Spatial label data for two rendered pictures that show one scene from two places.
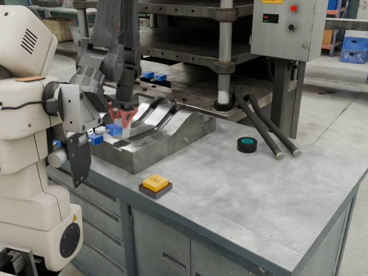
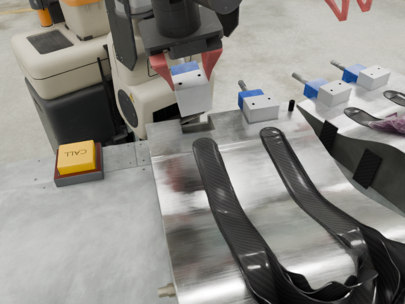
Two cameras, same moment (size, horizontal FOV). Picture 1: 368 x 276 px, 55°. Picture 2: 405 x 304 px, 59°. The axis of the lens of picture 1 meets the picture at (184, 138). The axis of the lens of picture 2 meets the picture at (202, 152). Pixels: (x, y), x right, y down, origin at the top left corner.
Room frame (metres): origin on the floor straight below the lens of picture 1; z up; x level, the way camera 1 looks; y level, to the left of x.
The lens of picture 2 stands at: (1.45, -0.14, 1.25)
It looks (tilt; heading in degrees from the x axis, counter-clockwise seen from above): 42 degrees down; 128
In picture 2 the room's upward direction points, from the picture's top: 2 degrees counter-clockwise
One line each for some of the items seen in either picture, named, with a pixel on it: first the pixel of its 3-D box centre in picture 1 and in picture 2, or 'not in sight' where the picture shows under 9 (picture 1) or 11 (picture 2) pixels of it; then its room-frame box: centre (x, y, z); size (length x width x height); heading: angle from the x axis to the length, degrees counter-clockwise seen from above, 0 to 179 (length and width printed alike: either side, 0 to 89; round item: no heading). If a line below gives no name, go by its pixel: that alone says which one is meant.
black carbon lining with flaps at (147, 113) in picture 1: (151, 116); (281, 202); (1.36, 0.13, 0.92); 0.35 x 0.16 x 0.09; 140
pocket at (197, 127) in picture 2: (121, 148); (196, 133); (1.16, 0.23, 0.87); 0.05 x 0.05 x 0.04; 50
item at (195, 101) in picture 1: (183, 80); not in sight; (2.42, 0.00, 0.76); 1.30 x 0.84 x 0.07; 50
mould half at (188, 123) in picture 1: (156, 126); (273, 239); (1.36, 0.12, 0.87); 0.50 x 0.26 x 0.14; 140
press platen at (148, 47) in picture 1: (184, 52); not in sight; (2.41, -0.01, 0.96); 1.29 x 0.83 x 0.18; 50
